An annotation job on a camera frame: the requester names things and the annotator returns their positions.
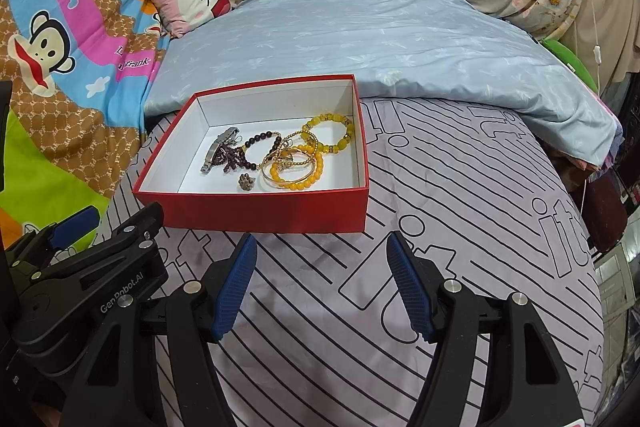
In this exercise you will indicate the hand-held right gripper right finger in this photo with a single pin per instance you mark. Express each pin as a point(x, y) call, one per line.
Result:
point(407, 287)

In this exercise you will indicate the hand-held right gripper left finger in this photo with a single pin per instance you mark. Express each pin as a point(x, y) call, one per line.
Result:
point(235, 287)

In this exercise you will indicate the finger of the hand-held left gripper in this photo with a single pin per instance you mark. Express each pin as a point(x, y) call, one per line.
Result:
point(75, 227)
point(145, 227)

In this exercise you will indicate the red cardboard box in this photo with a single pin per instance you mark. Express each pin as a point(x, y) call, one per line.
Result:
point(250, 212)

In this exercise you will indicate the silver metal watch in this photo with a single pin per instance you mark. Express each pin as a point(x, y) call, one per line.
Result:
point(215, 152)

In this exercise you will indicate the small gold earring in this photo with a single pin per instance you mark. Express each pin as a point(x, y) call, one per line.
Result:
point(246, 183)

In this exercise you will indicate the gold bangle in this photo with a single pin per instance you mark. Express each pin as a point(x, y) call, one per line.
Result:
point(272, 177)

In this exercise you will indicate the grey black-lined bed sheet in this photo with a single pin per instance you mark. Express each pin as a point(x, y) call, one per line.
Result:
point(450, 207)

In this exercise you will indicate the dark red cloth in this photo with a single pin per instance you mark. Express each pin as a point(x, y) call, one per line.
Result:
point(605, 207)

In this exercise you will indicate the light blue quilt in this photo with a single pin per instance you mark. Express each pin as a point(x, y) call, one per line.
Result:
point(400, 47)

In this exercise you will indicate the green plastic object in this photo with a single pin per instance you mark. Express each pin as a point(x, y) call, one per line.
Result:
point(570, 57)

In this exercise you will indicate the beige curtain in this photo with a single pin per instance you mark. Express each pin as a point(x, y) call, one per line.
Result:
point(617, 7)

